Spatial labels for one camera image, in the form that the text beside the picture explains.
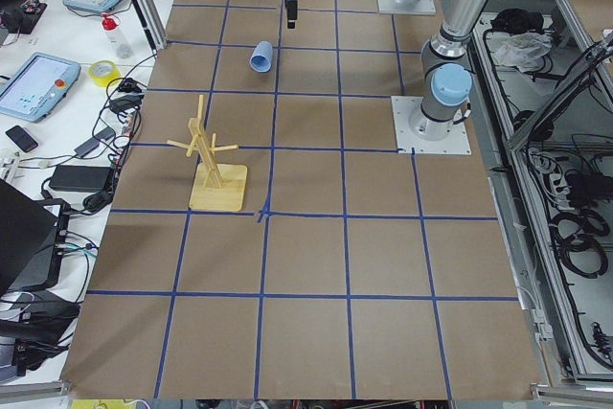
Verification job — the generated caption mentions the light blue plastic cup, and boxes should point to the light blue plastic cup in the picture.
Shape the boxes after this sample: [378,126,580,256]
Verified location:
[249,40,273,73]

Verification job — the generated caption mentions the wooden cup rack stand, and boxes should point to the wooden cup rack stand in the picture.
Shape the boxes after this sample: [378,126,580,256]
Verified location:
[167,95,248,212]

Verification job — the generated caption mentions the red capped squeeze bottle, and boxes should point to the red capped squeeze bottle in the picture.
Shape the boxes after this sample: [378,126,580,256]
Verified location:
[102,13,134,59]

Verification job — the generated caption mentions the yellow tape roll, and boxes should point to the yellow tape roll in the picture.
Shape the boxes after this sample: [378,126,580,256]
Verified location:
[88,59,121,87]

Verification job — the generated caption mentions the crumpled white cloth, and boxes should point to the crumpled white cloth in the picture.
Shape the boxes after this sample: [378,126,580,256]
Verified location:
[492,33,553,72]

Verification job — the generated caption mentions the near teach pendant tablet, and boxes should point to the near teach pendant tablet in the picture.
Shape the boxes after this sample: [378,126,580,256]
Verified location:
[1,53,81,122]

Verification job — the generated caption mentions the black power adapter brick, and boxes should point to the black power adapter brick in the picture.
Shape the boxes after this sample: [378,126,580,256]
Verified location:
[49,165,112,193]

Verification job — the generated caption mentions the black smartphone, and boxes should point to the black smartphone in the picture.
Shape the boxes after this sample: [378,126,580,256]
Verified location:
[5,125,38,152]

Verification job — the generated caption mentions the black laptop computer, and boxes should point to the black laptop computer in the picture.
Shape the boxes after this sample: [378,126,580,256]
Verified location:
[1,181,69,294]

